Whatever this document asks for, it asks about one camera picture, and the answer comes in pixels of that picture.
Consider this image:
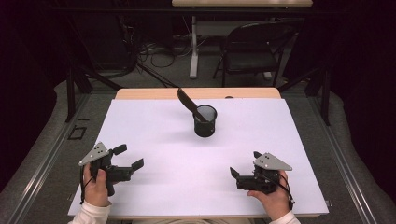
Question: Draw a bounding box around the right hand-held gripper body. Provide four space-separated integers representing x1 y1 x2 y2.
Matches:
235 151 293 196

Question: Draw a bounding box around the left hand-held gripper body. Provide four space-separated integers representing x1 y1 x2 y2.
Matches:
78 141 134 198

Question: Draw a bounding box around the black mesh pen cup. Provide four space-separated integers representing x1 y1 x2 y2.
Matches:
192 104 219 138

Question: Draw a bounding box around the person's left hand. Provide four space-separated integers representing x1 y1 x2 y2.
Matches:
82 162 114 208

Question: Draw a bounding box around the person's right hand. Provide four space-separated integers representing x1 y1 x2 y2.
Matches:
247 170 292 221

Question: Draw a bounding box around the white table board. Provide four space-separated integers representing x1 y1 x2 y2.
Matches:
67 98 330 217

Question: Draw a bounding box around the black folding chair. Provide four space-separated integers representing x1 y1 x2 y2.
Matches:
213 21 297 88

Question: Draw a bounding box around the wooden desk with white leg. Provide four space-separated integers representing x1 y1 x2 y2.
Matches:
171 0 314 79

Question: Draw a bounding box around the left hand-held gripper cable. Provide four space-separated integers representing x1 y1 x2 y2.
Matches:
79 166 94 205

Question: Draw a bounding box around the hand-held gripper cable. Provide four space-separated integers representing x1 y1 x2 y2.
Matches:
79 166 94 205
260 172 296 212

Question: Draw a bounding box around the right hand-held gripper cable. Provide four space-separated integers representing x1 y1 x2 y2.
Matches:
260 172 296 212

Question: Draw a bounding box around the metal floor rail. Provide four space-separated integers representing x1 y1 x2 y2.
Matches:
307 96 378 224
4 92 92 224

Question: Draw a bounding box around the black frame stand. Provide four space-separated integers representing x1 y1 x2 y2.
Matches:
64 64 124 123
277 64 332 126

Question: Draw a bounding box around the bundle of floor cables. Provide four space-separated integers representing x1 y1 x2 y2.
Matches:
122 15 194 88

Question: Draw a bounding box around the black horizontal frame bar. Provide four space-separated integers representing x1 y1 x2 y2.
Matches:
46 7 347 16

